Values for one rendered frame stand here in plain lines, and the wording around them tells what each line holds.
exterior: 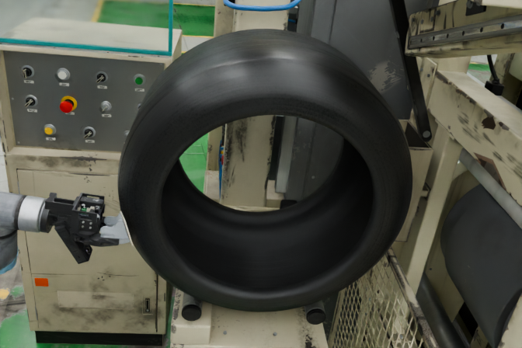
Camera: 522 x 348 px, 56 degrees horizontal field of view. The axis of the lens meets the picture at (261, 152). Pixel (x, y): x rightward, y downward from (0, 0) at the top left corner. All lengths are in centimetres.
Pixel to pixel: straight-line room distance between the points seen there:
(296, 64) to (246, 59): 9
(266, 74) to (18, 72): 107
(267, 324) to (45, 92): 102
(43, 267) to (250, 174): 101
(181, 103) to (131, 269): 121
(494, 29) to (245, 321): 85
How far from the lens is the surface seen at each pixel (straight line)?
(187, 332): 118
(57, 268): 205
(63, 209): 112
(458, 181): 175
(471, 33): 92
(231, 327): 125
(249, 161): 133
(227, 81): 85
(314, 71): 87
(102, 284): 206
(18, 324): 248
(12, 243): 122
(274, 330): 126
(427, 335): 107
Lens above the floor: 171
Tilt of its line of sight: 26 degrees down
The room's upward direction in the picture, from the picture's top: 6 degrees clockwise
